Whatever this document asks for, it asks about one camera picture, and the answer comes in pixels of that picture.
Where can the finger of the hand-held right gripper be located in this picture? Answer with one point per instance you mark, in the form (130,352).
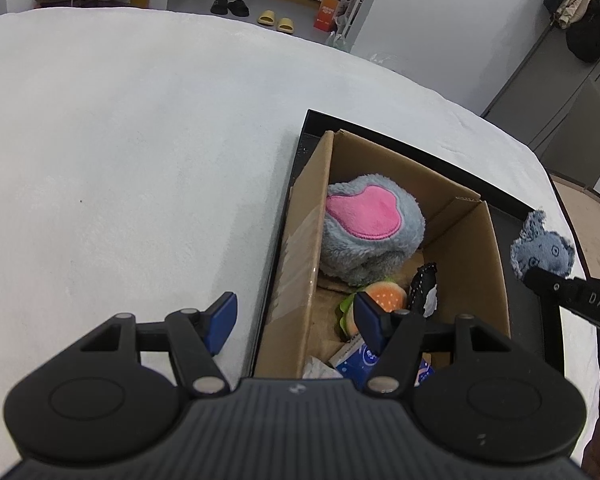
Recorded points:
(547,282)

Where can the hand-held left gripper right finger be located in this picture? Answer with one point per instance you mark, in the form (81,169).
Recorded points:
(372,322)

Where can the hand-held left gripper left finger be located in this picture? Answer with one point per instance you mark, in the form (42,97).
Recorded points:
(222,320)

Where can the hamburger plush toy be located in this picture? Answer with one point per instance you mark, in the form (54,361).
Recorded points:
(382,297)

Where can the small grey-blue plush toy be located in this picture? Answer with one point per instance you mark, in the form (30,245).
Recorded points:
(542,247)

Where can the black tray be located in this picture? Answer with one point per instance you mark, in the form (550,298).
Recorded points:
(525,310)

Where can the blue tissue packet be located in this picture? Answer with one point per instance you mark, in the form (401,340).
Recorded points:
(359,358)

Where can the black and white plush toy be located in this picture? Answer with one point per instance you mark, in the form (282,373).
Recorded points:
(422,287)

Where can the white plastic wrap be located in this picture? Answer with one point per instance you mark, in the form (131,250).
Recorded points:
(320,369)

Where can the brown cardboard box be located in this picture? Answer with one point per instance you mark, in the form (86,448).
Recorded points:
(460,245)

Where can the grey plush with pink patch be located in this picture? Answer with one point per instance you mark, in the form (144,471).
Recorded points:
(370,220)

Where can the brown wooden board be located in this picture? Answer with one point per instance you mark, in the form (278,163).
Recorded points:
(595,225)

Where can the grey metal cabinet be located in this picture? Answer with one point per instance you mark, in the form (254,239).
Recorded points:
(565,110)

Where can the clear plastic bag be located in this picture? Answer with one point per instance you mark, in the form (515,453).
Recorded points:
(386,59)

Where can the yellow slipper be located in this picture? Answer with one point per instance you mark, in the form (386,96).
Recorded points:
(285,25)
(266,17)

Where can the black slipper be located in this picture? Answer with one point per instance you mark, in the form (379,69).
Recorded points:
(239,8)
(220,6)

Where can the orange cardboard box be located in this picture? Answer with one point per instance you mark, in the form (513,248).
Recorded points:
(327,12)

